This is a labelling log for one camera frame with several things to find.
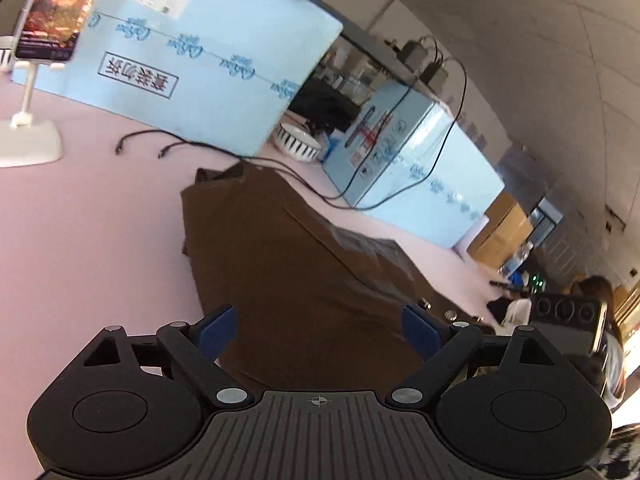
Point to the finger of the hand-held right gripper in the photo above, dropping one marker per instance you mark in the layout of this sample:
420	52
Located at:
515	287

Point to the striped white dish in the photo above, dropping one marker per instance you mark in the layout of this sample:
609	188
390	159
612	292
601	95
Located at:
5	58

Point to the black power adapter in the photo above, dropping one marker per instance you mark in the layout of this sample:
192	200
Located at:
414	52
434	75

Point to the smartphone on white stand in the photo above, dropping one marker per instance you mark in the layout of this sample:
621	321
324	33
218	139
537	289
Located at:
25	142

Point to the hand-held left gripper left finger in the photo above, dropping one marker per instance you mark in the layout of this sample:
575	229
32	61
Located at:
220	331

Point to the plastic water bottle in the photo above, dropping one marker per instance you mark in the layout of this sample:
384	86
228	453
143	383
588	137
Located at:
517	260

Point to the blue white tissue pack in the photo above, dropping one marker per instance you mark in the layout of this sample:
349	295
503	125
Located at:
329	147

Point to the large light blue carton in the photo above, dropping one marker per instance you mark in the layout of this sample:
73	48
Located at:
225	20

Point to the brown garment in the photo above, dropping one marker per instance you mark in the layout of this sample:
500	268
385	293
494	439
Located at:
300	270

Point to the person's body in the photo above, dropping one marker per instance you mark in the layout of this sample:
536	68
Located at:
600	292

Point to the black white patterned cloth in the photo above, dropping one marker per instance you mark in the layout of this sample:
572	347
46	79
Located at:
622	452

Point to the light blue carton red print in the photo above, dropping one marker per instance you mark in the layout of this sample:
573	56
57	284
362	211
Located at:
440	185

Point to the brown cardboard box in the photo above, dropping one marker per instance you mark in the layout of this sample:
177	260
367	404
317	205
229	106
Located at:
500	232

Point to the grey desk partition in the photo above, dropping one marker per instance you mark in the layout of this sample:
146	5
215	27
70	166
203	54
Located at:
367	42

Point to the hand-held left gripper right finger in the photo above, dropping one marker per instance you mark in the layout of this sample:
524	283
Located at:
415	326

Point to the striped white bowl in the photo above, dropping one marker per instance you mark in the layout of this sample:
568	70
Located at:
295	142

